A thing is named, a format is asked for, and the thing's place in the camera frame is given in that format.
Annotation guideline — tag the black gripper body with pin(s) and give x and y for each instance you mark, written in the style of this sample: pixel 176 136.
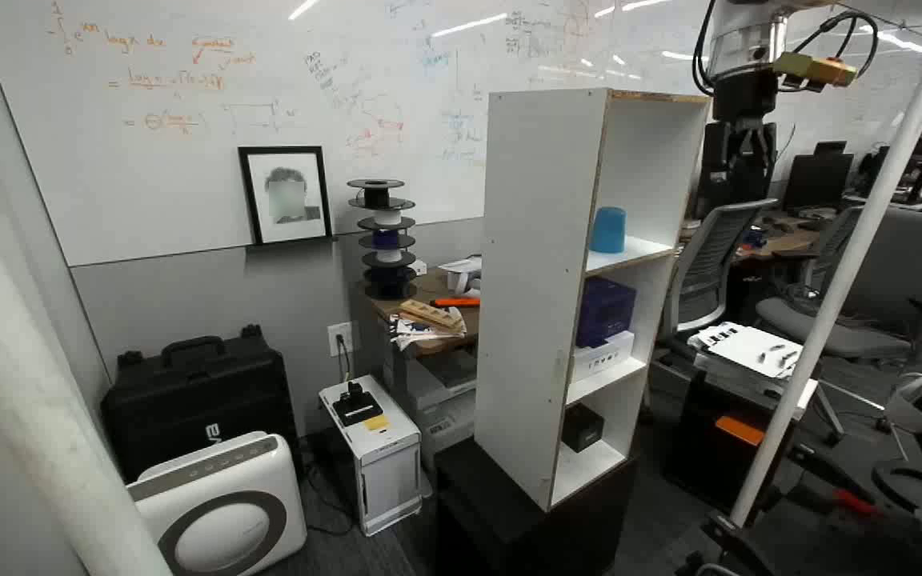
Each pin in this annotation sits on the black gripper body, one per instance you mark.
pixel 745 99

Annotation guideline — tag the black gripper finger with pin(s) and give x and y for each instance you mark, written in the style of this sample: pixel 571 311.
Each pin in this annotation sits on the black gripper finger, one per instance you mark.
pixel 720 164
pixel 759 162

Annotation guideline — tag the blue cup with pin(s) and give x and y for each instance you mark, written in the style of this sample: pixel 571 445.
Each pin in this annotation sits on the blue cup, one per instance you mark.
pixel 610 230

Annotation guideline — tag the tall white wooden shelf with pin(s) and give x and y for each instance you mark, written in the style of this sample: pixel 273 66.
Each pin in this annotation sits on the tall white wooden shelf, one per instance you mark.
pixel 536 300

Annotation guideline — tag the black computer monitor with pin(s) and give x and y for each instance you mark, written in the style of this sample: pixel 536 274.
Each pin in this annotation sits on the black computer monitor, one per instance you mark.
pixel 816 180

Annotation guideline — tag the grey mesh office chair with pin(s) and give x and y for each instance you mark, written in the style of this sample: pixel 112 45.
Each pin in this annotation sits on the grey mesh office chair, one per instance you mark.
pixel 711 268

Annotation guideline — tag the thin white pole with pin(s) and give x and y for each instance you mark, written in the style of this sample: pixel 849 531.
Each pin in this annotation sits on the thin white pole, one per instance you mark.
pixel 857 258

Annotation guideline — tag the grey padded office chair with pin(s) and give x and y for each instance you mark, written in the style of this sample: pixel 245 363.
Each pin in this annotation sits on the grey padded office chair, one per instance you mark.
pixel 879 290

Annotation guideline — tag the white tray with parts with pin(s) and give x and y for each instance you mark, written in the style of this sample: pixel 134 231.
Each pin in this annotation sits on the white tray with parts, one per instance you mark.
pixel 748 350

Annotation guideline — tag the purple box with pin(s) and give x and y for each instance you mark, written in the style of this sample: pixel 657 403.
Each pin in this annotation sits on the purple box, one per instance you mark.
pixel 602 311

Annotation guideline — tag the white flat box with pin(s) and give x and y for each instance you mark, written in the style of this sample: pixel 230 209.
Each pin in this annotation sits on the white flat box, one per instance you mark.
pixel 602 356

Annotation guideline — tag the orange tag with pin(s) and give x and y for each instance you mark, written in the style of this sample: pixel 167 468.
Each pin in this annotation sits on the orange tag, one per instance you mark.
pixel 739 431

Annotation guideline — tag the white mug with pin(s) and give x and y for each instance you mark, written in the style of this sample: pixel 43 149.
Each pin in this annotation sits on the white mug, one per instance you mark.
pixel 461 278

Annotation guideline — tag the orange hand tool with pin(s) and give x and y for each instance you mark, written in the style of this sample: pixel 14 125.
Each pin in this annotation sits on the orange hand tool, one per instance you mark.
pixel 458 301

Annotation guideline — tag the small black box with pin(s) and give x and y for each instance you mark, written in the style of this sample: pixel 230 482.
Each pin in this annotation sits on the small black box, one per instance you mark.
pixel 581 428

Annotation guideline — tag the tan cardboard box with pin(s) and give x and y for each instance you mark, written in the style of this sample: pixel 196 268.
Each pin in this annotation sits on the tan cardboard box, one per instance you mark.
pixel 429 314

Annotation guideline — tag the stack of filament spools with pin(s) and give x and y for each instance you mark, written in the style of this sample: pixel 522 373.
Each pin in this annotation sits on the stack of filament spools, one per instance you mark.
pixel 383 242

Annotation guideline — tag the cluttered wooden desk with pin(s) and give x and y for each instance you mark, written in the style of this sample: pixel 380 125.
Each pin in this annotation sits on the cluttered wooden desk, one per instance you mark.
pixel 432 363

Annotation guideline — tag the black cabinet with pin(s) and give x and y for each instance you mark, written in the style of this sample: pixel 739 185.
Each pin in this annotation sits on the black cabinet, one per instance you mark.
pixel 504 524

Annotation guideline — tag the black framed portrait drawing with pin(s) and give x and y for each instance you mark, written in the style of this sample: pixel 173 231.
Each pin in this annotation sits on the black framed portrait drawing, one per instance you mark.
pixel 287 198

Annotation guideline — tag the black device with stick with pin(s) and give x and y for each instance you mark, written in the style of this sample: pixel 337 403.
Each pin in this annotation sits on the black device with stick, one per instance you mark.
pixel 355 404

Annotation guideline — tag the white computer tower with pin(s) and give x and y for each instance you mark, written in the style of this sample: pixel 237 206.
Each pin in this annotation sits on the white computer tower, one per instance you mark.
pixel 374 459

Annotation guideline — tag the white whiteboard with writing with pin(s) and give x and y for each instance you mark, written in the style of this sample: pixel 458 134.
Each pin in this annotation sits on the white whiteboard with writing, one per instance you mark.
pixel 161 118

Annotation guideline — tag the black hard carrying case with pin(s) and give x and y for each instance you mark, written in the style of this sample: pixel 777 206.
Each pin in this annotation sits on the black hard carrying case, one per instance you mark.
pixel 200 396

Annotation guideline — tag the white air purifier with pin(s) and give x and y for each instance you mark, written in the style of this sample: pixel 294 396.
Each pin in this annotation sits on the white air purifier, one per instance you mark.
pixel 221 507

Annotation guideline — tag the thick white blurred pole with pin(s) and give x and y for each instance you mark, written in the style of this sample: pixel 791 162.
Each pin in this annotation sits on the thick white blurred pole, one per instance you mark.
pixel 23 396

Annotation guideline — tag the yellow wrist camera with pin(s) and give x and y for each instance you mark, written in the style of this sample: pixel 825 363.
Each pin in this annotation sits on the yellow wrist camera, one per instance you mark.
pixel 813 70

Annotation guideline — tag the white wall outlet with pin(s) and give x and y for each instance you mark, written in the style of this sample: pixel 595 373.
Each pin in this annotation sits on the white wall outlet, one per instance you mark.
pixel 340 341

